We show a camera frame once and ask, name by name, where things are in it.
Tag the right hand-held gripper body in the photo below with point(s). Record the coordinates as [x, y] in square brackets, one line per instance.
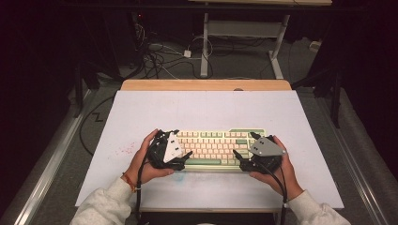
[266, 146]

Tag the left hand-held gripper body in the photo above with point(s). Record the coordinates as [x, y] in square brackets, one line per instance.
[172, 148]

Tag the cream pink green keyboard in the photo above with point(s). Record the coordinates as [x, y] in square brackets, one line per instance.
[212, 146]

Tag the person's left hand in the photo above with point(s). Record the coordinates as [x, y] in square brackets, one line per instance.
[139, 167]

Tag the person's right hand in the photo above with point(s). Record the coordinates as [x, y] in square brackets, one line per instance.
[289, 178]

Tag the white table cover board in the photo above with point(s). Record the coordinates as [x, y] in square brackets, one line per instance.
[203, 109]

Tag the wooden table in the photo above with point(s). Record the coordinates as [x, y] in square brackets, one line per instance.
[203, 85]

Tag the white power adapter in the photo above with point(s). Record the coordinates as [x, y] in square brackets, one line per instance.
[187, 53]

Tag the black metal stand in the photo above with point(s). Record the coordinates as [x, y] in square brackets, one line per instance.
[78, 93]
[335, 100]

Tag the small white box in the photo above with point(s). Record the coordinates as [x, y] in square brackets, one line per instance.
[315, 46]

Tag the black device with red light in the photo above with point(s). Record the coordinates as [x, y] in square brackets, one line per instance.
[137, 20]

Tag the aluminium floor rail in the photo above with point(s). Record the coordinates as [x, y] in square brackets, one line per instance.
[53, 168]
[353, 162]

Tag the white metal desk frame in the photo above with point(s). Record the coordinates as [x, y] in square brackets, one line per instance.
[244, 28]

